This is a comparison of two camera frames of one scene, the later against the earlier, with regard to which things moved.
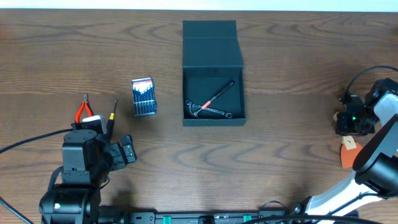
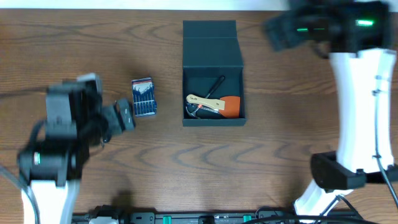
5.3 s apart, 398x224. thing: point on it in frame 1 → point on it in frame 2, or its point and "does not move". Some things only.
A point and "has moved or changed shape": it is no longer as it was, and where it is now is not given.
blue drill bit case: x=143 y=99 does not move
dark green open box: x=211 y=58 does not move
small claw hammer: x=207 y=104 has moved or changed shape
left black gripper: x=117 y=151 → x=109 y=121
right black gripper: x=347 y=129 → x=294 y=21
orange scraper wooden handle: x=349 y=151 has moved or changed shape
